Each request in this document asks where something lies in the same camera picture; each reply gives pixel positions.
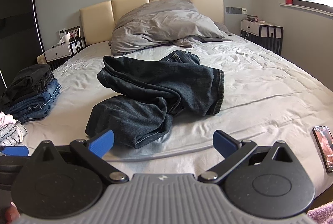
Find grey striped garment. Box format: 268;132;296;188
0;121;28;146

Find person's left hand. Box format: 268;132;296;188
5;203;20;224

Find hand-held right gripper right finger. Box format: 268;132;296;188
198;130;293;184

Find cream padded headboard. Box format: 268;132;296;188
79;0;225;45

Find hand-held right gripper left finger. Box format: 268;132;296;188
35;130;129;184

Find dark wardrobe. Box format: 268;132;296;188
0;0;43;89

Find bed with white sheet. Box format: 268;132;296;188
23;31;333;214

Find picture frame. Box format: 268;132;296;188
66;26;81;38

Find pink garment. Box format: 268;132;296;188
0;112;15;129

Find pink towel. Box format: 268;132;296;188
307;203;333;224

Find wall switch panel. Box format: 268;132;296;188
225;7;247;14

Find grey duvet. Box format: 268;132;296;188
108;0;234;56

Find black and white nightstand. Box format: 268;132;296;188
43;37;87;69
241;18;284;55

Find dark blue jeans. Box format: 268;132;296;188
85;50;225;149

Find black folded clothes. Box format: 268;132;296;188
1;64;54;107

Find black smartphone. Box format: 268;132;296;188
313;126;333;173

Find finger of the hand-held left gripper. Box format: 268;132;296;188
0;146;29;157

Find blue folded jeans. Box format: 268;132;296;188
4;78;61;124

